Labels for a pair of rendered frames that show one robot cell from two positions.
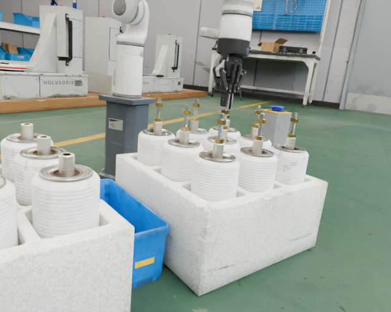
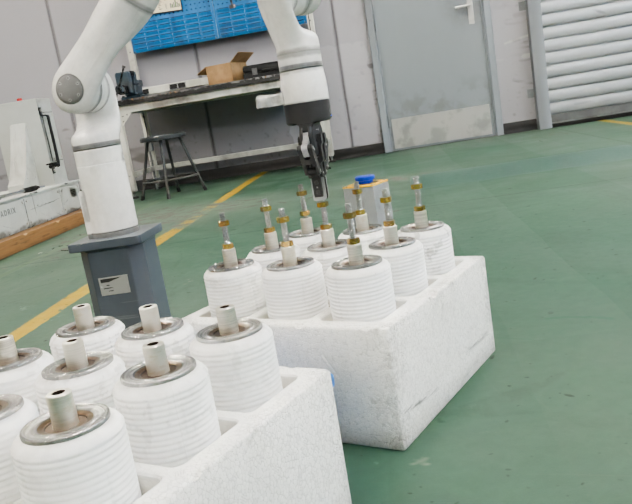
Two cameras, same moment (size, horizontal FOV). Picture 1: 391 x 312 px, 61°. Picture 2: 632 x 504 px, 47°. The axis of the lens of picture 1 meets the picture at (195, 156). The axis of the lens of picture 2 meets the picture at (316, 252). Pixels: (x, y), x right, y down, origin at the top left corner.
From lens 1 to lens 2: 0.46 m
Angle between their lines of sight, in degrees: 17
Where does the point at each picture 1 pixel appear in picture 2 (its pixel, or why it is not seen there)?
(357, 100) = (410, 129)
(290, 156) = (431, 236)
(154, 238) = not seen: hidden behind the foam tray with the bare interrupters
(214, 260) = (408, 394)
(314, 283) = (523, 385)
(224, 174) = (380, 280)
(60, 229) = (259, 398)
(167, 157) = (281, 290)
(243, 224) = (421, 337)
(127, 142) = not seen: hidden behind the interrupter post
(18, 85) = not seen: outside the picture
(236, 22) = (308, 79)
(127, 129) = (139, 286)
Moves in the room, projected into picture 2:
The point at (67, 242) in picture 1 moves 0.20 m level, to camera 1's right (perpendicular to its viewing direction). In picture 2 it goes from (282, 403) to (446, 356)
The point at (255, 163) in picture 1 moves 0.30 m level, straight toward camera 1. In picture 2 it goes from (400, 256) to (469, 303)
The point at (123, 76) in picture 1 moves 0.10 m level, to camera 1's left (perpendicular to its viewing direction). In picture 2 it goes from (105, 201) to (51, 211)
